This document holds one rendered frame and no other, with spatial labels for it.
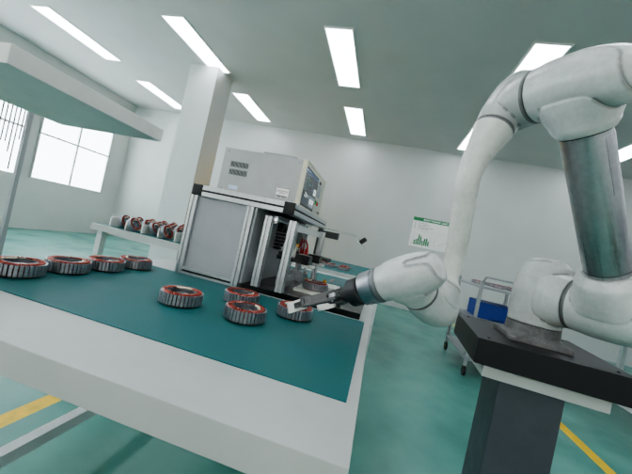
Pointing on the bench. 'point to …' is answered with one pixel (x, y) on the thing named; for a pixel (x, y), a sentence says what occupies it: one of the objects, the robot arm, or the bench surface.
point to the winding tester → (268, 176)
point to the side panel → (214, 240)
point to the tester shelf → (261, 204)
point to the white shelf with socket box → (64, 97)
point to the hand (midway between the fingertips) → (306, 307)
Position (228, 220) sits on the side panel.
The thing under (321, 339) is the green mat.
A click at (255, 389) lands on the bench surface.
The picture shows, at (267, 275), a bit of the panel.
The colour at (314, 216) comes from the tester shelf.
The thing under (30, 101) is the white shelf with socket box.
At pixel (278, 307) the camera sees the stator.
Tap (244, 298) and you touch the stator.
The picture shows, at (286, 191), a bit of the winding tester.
